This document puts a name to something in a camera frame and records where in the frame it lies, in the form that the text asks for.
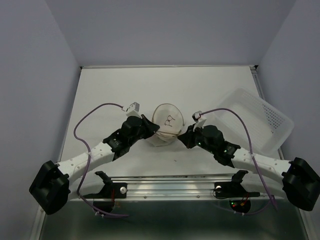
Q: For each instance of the white mesh laundry bag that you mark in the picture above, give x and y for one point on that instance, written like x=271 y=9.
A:
x=171 y=123

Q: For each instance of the aluminium mounting rail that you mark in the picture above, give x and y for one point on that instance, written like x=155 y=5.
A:
x=176 y=188

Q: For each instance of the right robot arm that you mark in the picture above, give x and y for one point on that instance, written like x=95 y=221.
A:
x=294 y=180

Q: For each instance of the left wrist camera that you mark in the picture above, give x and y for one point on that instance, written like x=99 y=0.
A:
x=132 y=110

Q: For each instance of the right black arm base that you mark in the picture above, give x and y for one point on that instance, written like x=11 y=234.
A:
x=239 y=201

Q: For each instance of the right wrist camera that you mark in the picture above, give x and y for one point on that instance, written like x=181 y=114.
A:
x=199 y=120

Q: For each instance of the white perforated plastic basket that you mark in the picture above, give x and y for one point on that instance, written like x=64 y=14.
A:
x=267 y=126

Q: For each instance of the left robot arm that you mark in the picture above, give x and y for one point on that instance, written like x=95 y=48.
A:
x=51 y=185

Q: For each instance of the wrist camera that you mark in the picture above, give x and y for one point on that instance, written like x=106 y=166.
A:
x=199 y=120
x=132 y=110

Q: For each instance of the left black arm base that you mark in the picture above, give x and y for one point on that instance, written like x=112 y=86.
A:
x=102 y=198

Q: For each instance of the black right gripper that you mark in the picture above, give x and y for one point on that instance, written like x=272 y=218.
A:
x=187 y=137

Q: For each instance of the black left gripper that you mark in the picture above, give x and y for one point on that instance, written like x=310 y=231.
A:
x=149 y=126

